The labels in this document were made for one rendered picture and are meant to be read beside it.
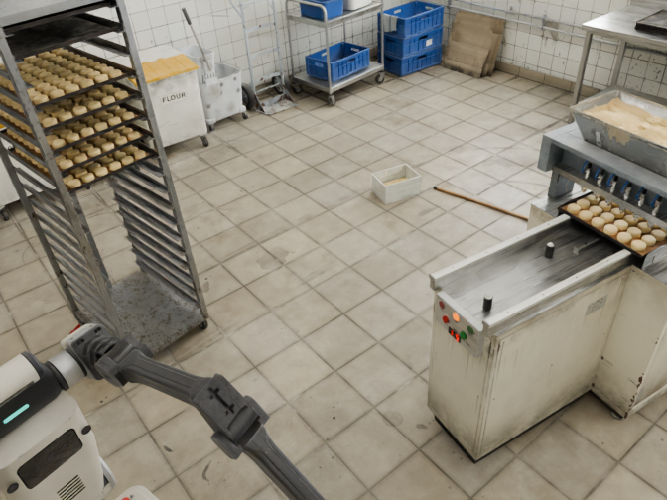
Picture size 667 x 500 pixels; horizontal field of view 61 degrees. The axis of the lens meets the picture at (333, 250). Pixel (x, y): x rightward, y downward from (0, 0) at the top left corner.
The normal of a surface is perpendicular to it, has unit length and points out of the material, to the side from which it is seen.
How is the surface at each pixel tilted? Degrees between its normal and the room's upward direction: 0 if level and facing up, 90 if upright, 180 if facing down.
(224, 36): 90
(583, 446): 0
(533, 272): 0
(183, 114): 93
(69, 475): 90
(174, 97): 92
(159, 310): 0
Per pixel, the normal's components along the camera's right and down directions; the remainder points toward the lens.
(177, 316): -0.06, -0.79
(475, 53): -0.74, 0.07
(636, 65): -0.78, 0.42
